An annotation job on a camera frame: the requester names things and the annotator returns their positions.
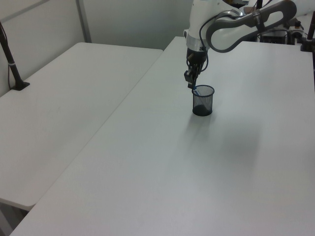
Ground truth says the black camera pole with clamp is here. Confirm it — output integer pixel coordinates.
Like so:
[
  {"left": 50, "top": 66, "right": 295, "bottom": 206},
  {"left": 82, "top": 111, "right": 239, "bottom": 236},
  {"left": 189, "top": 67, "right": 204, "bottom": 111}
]
[{"left": 300, "top": 14, "right": 315, "bottom": 53}]

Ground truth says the black cable along robot arm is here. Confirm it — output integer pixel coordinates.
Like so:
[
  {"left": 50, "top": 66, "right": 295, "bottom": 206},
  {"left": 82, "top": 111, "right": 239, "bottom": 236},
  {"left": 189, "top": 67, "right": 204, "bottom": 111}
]
[{"left": 198, "top": 11, "right": 237, "bottom": 74}]

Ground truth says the white marker with blue cap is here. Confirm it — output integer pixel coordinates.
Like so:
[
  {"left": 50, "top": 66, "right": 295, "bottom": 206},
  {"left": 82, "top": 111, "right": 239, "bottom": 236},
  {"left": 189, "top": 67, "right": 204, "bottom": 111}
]
[{"left": 192, "top": 86, "right": 205, "bottom": 105}]

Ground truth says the black camera pole with base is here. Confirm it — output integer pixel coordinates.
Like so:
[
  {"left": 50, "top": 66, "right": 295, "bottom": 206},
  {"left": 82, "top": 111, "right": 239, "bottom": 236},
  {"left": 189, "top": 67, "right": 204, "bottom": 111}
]
[{"left": 0, "top": 21, "right": 31, "bottom": 92}]

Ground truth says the black control box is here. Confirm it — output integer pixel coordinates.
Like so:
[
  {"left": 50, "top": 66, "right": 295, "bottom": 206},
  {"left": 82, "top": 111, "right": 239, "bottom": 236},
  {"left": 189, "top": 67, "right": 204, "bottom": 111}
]
[{"left": 260, "top": 27, "right": 289, "bottom": 45}]

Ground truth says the black mesh pen cup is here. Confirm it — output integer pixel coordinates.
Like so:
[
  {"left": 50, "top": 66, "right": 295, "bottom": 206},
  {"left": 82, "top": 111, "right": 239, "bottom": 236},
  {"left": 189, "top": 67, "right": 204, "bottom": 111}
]
[{"left": 191, "top": 85, "right": 216, "bottom": 117}]

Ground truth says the grey partition frame post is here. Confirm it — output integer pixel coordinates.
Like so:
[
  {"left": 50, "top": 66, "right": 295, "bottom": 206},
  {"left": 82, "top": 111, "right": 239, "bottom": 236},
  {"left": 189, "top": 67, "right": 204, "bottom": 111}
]
[{"left": 75, "top": 0, "right": 93, "bottom": 43}]

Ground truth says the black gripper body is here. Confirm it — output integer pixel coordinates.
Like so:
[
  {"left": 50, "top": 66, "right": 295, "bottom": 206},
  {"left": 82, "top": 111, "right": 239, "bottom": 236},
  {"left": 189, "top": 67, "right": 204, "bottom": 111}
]
[{"left": 186, "top": 48, "right": 207, "bottom": 69}]

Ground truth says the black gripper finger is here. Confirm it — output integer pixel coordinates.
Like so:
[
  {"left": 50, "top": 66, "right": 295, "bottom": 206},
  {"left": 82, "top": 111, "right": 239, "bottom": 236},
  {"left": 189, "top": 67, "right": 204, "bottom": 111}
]
[
  {"left": 184, "top": 66, "right": 195, "bottom": 89},
  {"left": 194, "top": 63, "right": 204, "bottom": 86}
]

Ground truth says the grey device with red knob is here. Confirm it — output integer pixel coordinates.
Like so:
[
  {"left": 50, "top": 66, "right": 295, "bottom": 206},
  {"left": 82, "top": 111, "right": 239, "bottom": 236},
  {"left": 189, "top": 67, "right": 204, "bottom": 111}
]
[{"left": 288, "top": 21, "right": 305, "bottom": 45}]

